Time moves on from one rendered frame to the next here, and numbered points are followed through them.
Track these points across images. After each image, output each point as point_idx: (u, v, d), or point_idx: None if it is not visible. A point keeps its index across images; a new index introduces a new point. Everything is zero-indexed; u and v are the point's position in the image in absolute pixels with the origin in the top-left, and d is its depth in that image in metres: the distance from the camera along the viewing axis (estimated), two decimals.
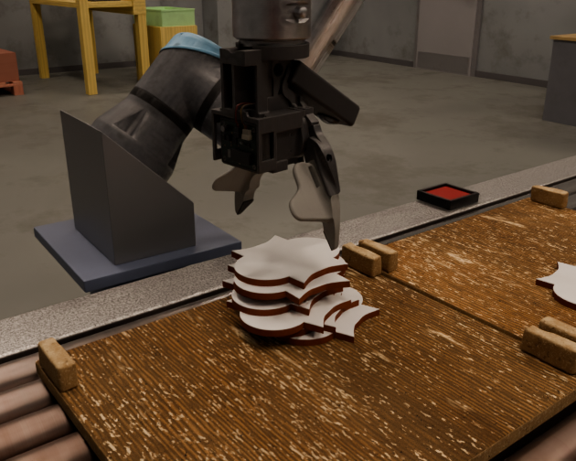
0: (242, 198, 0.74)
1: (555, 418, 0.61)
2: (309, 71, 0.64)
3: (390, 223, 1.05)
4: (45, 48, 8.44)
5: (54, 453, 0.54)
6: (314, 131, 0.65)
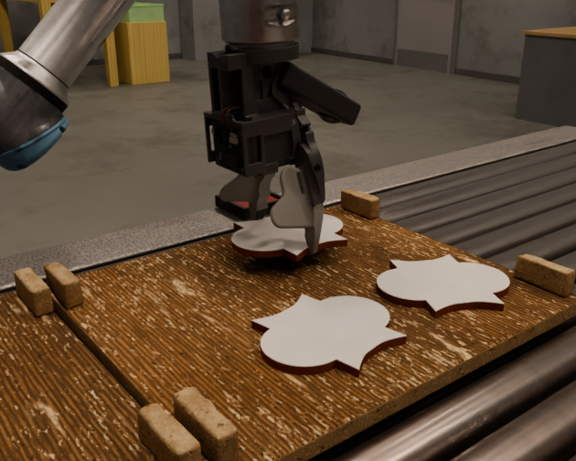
0: (255, 208, 0.74)
1: None
2: (300, 72, 0.63)
3: (155, 237, 0.83)
4: (12, 44, 8.23)
5: None
6: (307, 133, 0.65)
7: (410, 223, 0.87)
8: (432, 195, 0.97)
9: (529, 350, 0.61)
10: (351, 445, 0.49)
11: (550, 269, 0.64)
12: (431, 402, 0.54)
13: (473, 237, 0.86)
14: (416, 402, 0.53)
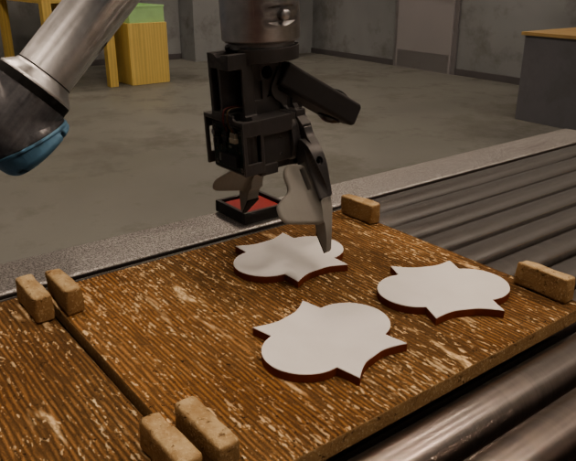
0: (246, 197, 0.75)
1: None
2: (300, 72, 0.63)
3: (156, 242, 0.83)
4: (12, 45, 8.23)
5: None
6: (307, 133, 0.65)
7: (410, 229, 0.87)
8: (433, 199, 0.97)
9: (529, 357, 0.62)
10: (352, 454, 0.49)
11: (550, 275, 0.64)
12: (431, 410, 0.54)
13: (473, 242, 0.86)
14: (416, 410, 0.53)
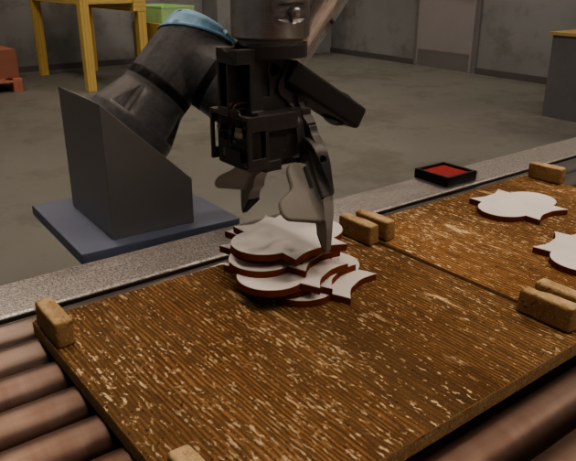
0: (247, 196, 0.75)
1: (550, 376, 0.61)
2: (307, 71, 0.64)
3: (388, 198, 1.05)
4: (45, 44, 8.45)
5: (50, 405, 0.54)
6: (312, 132, 0.65)
7: None
8: None
9: None
10: None
11: None
12: None
13: None
14: None
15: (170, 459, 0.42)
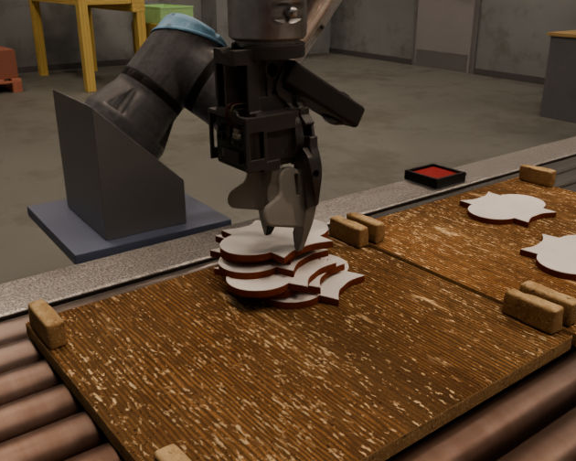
0: None
1: (527, 379, 0.63)
2: (305, 71, 0.64)
3: (378, 200, 1.07)
4: (44, 45, 8.46)
5: (42, 408, 0.56)
6: (310, 132, 0.65)
7: None
8: None
9: None
10: None
11: None
12: None
13: None
14: None
15: (156, 458, 0.43)
